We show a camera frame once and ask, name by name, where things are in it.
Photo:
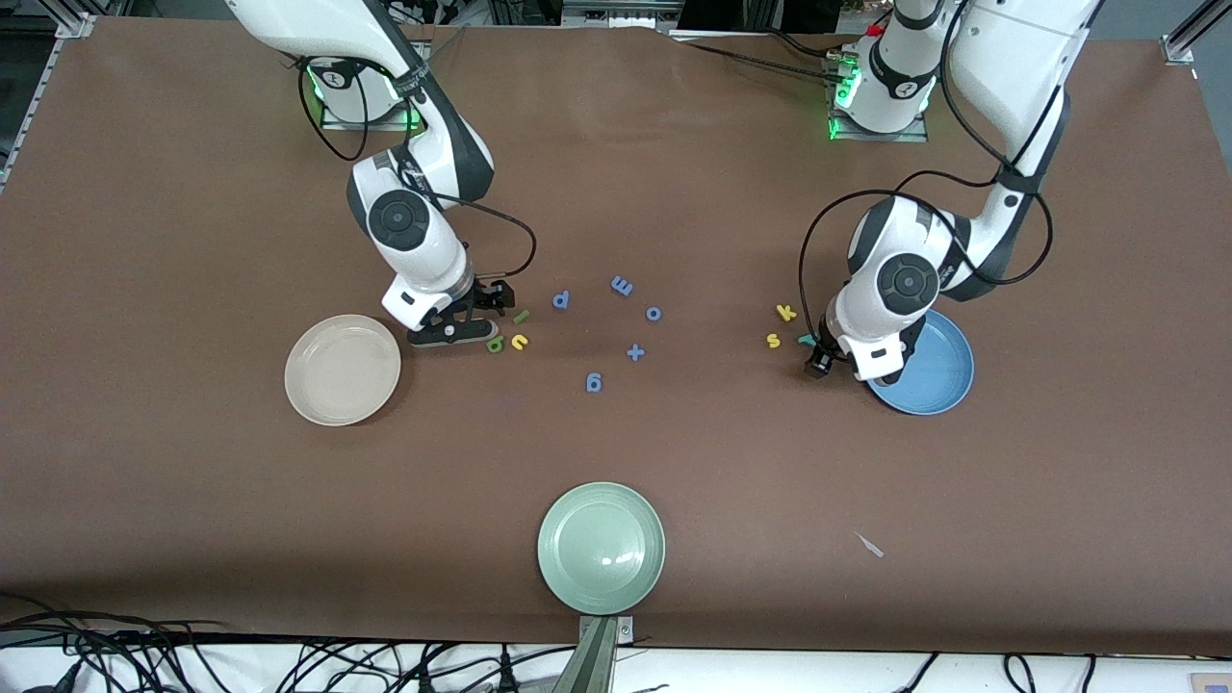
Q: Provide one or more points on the aluminium frame corner bracket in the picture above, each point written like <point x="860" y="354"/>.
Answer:
<point x="1176" y="48"/>
<point x="77" y="26"/>

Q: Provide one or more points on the grey metal background box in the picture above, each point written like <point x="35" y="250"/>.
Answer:
<point x="621" y="12"/>

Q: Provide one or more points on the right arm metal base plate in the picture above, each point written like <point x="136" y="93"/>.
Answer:
<point x="337" y="124"/>

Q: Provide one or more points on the grey metal camera mount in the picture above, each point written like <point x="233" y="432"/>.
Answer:
<point x="597" y="664"/>

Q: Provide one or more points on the blue foam letter m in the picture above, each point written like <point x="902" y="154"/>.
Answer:
<point x="622" y="286"/>

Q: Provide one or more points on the aluminium frame rail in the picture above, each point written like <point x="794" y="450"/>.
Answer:
<point x="1203" y="17"/>
<point x="29" y="106"/>

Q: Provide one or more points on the tan box corner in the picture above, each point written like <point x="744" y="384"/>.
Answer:
<point x="1213" y="685"/>

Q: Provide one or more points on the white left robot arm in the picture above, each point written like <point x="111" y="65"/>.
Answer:
<point x="905" y="284"/>

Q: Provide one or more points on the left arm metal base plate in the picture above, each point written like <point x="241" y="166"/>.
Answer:
<point x="914" y="137"/>

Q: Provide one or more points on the blue plate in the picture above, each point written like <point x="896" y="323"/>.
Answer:
<point x="938" y="380"/>

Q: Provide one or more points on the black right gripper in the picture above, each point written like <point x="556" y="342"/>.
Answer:
<point x="484" y="296"/>

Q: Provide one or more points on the small white tape scrap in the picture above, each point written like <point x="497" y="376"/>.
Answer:
<point x="870" y="546"/>

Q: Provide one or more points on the beige brown plate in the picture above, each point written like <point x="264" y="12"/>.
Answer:
<point x="342" y="371"/>

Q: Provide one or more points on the pale green plate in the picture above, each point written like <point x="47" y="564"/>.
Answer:
<point x="602" y="549"/>

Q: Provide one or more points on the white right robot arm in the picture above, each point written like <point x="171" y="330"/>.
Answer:
<point x="404" y="226"/>

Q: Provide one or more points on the brown table cover sheet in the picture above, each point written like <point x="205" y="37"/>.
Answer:
<point x="192" y="481"/>

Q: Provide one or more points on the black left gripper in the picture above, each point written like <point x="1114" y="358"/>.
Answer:
<point x="821" y="361"/>

